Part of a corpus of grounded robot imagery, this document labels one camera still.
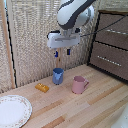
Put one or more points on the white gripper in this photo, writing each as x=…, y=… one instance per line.
x=63, y=40

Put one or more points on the bright blue vase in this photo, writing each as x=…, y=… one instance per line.
x=57, y=76

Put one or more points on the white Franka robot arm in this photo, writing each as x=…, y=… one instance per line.
x=74, y=11

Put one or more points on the beige woven screen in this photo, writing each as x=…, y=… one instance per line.
x=33, y=40

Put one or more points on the pink mug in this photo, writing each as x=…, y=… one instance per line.
x=78, y=85

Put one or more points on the small yellow block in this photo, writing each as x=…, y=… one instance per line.
x=42, y=87

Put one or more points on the dark brown drawer cabinet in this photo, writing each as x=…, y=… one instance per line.
x=110, y=46

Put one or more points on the white patterned plate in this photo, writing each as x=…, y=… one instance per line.
x=12, y=111

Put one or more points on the grey rounded object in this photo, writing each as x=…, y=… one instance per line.
x=121, y=117

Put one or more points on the wooden post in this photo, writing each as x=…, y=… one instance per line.
x=7, y=46

